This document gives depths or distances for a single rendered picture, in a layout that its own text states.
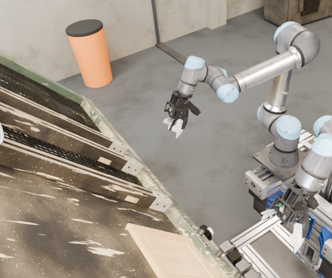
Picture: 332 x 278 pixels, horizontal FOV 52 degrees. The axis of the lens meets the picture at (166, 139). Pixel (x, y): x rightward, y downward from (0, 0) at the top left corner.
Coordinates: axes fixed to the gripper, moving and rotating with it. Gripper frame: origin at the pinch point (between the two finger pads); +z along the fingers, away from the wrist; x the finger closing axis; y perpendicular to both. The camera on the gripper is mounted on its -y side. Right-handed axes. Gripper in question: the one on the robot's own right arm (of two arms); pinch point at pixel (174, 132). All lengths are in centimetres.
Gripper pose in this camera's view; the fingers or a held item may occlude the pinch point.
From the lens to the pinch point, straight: 156.0
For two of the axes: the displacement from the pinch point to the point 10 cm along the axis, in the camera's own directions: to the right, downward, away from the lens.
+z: -3.0, 8.6, 4.2
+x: 5.1, 5.2, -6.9
